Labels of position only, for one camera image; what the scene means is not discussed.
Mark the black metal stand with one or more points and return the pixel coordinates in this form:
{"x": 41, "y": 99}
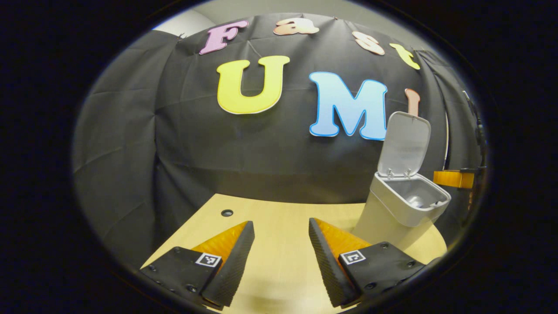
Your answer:
{"x": 477, "y": 126}

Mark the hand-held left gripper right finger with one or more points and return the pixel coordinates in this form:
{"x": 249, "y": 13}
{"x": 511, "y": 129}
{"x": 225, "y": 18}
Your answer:
{"x": 329, "y": 270}

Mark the white desktop garbage bin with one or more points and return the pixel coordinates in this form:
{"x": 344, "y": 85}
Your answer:
{"x": 383, "y": 213}

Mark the black backdrop cloth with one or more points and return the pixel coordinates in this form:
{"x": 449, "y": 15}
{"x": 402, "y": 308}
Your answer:
{"x": 261, "y": 157}

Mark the light wooden desktop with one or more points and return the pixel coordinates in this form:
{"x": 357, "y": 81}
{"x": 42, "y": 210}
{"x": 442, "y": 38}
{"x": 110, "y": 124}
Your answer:
{"x": 279, "y": 226}

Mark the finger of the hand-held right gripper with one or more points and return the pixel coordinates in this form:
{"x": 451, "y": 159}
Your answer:
{"x": 453, "y": 179}

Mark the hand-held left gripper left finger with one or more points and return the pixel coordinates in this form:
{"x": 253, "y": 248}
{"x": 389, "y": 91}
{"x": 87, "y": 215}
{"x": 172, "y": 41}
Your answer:
{"x": 231, "y": 270}

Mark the black desk grommet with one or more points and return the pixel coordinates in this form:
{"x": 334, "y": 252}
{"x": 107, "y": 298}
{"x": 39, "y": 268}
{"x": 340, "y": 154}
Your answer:
{"x": 226, "y": 213}

